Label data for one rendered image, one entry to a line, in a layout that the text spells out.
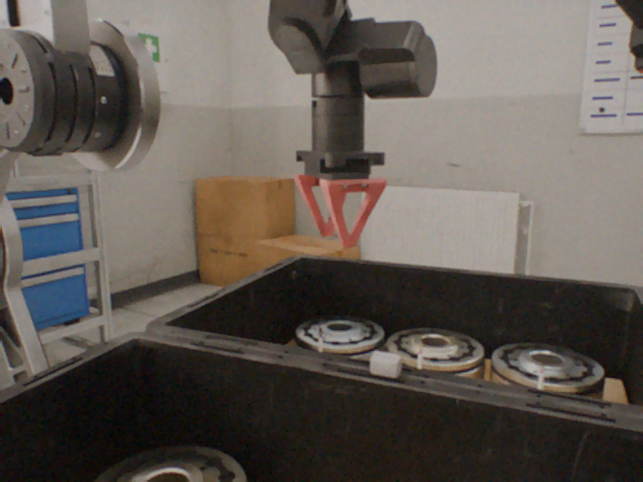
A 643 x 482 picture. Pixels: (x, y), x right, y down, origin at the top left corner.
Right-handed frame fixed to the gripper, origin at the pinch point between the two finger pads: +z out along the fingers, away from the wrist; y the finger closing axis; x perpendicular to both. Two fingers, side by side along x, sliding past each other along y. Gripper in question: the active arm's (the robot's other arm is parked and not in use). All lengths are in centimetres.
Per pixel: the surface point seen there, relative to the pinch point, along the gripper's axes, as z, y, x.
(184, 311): 4.2, -7.6, 17.7
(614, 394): 14.3, -18.8, -22.0
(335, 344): 11.5, -3.4, 1.6
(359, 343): 11.2, -4.9, -0.6
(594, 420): 4.0, -34.0, -0.6
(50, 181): 8, 178, 48
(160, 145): -2, 326, -5
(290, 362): 4.1, -21.2, 12.3
